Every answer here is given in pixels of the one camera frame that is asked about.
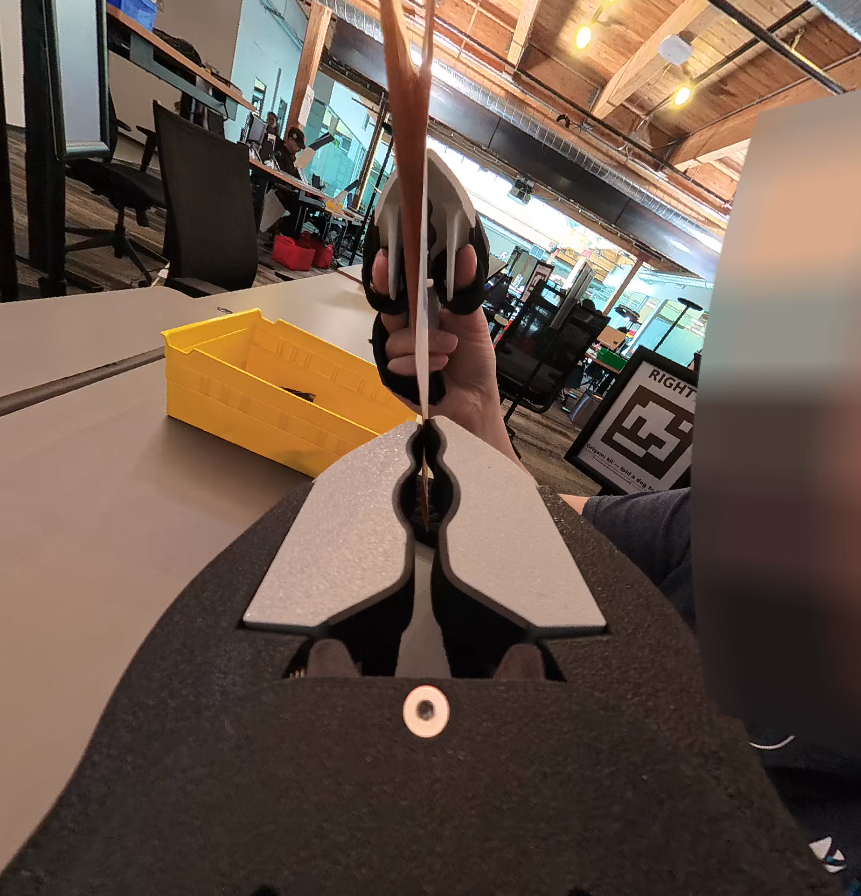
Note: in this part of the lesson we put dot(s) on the round ceiling light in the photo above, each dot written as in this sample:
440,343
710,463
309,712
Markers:
583,36
682,95

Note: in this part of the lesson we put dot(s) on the ceiling mounted projector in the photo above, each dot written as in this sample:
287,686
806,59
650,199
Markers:
520,190

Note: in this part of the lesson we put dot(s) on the black office chair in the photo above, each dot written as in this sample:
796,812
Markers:
126,189

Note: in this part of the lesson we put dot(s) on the black mesh chair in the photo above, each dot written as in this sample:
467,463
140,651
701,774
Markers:
549,343

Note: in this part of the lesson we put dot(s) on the yellow plastic bin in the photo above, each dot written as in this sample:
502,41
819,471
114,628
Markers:
262,392

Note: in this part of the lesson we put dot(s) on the black framed marker sign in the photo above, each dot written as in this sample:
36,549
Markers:
654,427

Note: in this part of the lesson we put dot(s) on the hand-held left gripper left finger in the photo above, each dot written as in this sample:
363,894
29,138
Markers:
332,532

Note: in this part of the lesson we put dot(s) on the black floor lamp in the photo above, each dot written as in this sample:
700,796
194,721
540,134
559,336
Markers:
686,308

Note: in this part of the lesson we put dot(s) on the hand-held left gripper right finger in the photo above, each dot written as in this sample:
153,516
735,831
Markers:
514,546

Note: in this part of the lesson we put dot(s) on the black high-back chair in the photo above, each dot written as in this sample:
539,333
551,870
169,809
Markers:
210,210

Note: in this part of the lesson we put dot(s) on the person's right forearm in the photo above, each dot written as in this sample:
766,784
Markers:
633,532

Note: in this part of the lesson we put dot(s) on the person's dark clothing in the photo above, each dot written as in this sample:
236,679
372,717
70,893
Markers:
822,805

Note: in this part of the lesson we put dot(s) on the person's right hand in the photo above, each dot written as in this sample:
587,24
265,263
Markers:
472,364

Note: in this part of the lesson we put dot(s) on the black metal frame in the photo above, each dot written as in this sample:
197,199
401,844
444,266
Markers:
39,140

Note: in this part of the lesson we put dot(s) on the white ceiling sensor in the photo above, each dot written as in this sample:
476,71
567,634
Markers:
675,49

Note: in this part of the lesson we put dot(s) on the red bag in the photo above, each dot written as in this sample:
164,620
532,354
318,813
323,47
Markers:
290,253
322,250

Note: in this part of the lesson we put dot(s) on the patterned origami paper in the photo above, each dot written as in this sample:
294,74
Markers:
409,105

